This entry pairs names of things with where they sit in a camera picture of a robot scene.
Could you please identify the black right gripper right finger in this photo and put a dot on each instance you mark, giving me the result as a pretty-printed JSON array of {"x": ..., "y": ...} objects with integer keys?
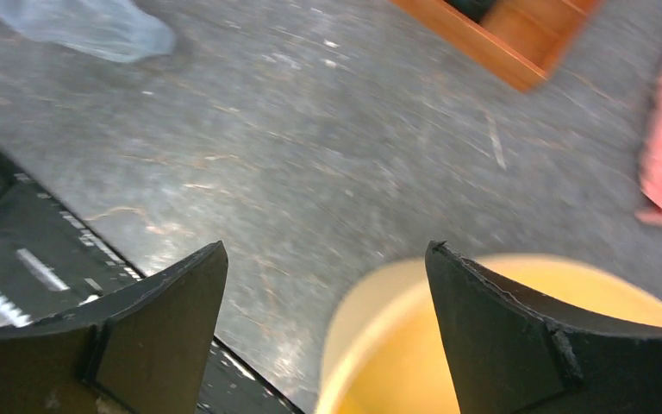
[{"x": 513, "y": 349}]

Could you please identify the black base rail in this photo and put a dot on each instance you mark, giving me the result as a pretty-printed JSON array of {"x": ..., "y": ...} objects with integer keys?
[{"x": 51, "y": 261}]

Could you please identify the translucent blue trash bag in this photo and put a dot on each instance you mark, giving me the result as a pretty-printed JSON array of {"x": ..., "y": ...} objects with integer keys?
[{"x": 113, "y": 30}]

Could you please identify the rolled tie black orange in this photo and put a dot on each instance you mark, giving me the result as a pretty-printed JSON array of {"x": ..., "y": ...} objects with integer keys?
[{"x": 475, "y": 10}]

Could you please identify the yellow plastic trash bin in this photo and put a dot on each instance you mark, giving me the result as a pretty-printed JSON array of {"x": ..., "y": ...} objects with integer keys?
[{"x": 384, "y": 354}]

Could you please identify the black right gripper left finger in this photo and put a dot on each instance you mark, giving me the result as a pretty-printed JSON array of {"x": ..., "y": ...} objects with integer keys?
[{"x": 141, "y": 349}]

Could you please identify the wooden compartment tray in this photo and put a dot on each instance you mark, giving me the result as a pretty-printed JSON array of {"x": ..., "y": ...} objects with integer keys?
[{"x": 521, "y": 42}]

